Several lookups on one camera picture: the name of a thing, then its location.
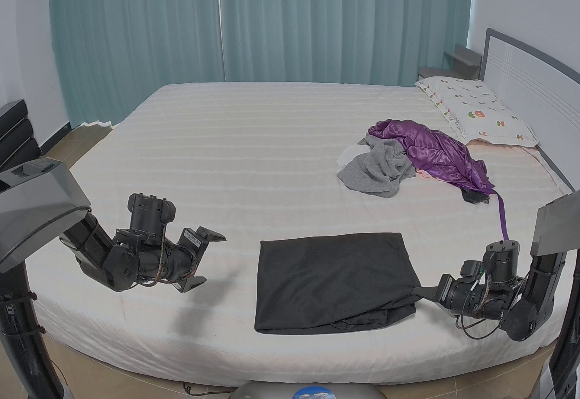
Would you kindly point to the bed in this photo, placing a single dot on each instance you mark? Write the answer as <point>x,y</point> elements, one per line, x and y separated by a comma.
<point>272,139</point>

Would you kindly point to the blue-green curtain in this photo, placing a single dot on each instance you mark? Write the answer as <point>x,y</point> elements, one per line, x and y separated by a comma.
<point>136,25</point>
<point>344,7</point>

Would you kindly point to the black T-shirt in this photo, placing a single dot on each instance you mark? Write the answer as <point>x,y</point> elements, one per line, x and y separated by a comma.
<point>330,279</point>

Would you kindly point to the pink garment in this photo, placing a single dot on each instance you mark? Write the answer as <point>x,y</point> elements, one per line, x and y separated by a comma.
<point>423,172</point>

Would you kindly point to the white printed pillow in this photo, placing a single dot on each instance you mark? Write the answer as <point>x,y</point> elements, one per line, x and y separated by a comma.
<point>480,109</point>

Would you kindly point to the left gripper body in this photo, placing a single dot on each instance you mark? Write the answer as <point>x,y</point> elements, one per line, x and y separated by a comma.
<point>179,263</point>

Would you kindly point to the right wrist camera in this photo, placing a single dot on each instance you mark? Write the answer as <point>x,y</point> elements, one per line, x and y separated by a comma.
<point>471,271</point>

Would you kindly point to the white garment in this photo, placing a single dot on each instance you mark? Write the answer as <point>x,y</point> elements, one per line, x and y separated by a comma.
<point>350,156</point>

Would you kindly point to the black lace garment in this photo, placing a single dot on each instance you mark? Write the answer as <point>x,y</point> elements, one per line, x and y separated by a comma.
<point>475,197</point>

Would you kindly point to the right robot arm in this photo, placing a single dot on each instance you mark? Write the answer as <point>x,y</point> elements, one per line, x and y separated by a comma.
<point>539,279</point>

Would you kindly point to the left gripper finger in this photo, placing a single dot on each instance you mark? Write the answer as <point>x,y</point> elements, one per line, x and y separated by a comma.
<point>210,235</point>
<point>194,284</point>

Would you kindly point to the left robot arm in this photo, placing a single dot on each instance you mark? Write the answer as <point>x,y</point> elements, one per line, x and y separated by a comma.
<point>54,225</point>

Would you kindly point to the black chest of drawers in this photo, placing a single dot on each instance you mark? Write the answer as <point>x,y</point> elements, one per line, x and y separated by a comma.
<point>16,134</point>

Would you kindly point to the grey garment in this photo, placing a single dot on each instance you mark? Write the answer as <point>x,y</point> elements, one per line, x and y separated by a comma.
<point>376,170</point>

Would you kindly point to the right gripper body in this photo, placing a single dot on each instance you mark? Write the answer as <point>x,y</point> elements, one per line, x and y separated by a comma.
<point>457,295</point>

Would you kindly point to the purple satin garment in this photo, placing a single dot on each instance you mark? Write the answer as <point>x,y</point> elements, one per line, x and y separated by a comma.
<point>435,148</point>

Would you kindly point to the grey bedside table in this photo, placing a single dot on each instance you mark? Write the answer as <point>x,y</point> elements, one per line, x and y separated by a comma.
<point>462,57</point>

